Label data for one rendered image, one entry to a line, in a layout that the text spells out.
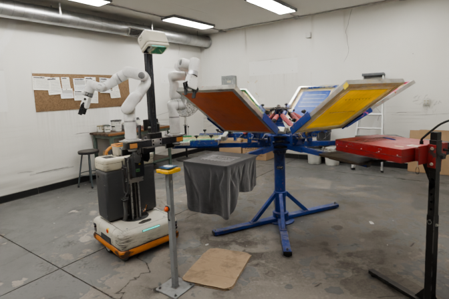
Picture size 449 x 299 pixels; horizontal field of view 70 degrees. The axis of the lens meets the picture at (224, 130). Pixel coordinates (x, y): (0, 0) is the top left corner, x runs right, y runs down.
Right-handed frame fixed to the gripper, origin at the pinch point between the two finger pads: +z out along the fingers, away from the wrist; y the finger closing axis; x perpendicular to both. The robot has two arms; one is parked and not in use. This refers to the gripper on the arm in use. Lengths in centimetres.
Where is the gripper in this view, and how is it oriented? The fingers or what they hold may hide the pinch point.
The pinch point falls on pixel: (189, 95)
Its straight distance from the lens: 241.3
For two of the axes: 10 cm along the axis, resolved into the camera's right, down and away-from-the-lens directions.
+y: -5.7, -1.8, -8.0
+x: 8.1, 0.3, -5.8
